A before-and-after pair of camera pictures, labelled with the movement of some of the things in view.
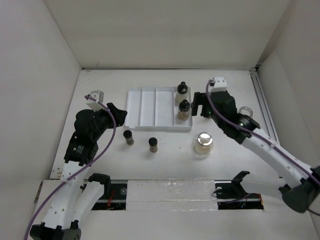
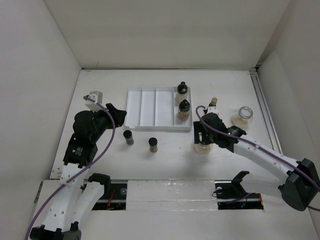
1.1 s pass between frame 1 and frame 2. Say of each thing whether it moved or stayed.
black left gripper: stayed
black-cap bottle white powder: stayed
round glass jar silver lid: stayed
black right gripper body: moved
